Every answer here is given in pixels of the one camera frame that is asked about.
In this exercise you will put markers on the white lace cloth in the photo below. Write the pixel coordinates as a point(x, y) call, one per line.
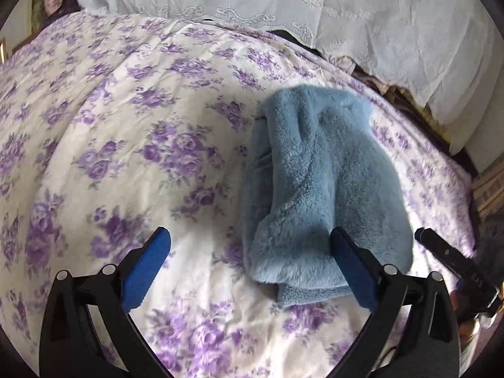
point(374, 15)

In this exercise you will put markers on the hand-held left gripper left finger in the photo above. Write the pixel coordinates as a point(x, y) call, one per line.
point(147, 267)

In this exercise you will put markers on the tan striped object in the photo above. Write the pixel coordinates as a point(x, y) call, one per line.
point(490, 189)

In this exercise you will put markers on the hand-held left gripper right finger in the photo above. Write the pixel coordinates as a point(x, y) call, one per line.
point(352, 267)

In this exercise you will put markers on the purple floral bed sheet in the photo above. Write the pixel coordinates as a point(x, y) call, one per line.
point(138, 126)

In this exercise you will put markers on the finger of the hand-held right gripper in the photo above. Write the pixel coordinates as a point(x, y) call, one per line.
point(441, 250)

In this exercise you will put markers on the blue fleece garment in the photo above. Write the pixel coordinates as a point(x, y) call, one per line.
point(315, 173)

